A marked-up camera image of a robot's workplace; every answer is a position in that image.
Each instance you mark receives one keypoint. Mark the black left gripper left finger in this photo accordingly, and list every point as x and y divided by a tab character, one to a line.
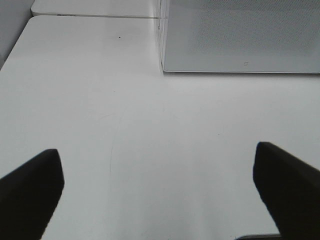
29	196

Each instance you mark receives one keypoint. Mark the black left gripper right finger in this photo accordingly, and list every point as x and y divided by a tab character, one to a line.
290	190

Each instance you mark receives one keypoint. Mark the white microwave door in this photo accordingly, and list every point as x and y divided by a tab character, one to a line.
240	36

